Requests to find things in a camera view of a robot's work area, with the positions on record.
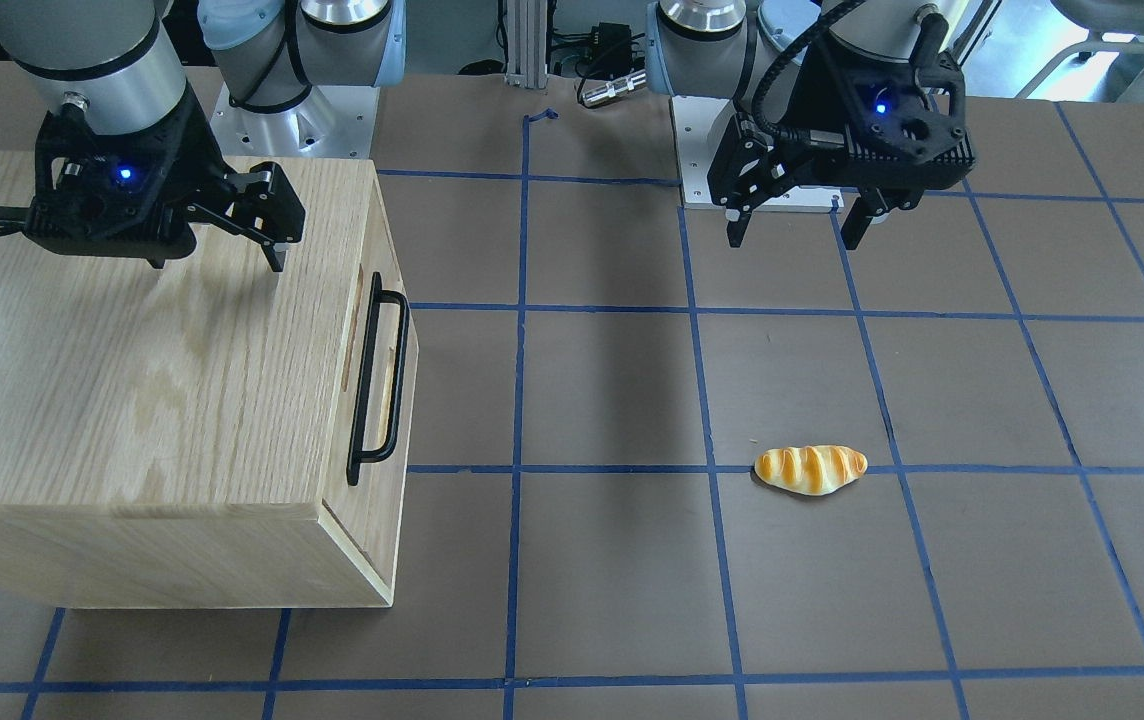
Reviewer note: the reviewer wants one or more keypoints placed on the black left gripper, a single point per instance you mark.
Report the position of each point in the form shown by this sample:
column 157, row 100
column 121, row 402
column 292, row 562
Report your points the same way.
column 800, row 108

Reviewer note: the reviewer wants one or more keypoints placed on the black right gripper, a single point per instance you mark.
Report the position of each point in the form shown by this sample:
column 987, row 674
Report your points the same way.
column 194, row 158

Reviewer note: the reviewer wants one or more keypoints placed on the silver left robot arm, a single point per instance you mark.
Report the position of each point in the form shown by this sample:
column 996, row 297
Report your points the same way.
column 750, row 54

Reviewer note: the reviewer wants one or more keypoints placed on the light wooden drawer cabinet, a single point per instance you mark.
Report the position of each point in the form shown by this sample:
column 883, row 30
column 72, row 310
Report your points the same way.
column 212, row 435

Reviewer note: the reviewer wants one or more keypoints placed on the black power adapter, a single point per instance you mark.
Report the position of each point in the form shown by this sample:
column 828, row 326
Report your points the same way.
column 610, row 47

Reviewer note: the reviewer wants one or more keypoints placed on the yellow striped bread roll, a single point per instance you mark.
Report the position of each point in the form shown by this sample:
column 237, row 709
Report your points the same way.
column 813, row 471

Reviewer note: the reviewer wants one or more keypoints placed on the aluminium frame post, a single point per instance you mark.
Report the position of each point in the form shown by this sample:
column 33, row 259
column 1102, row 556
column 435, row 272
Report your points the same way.
column 526, row 31

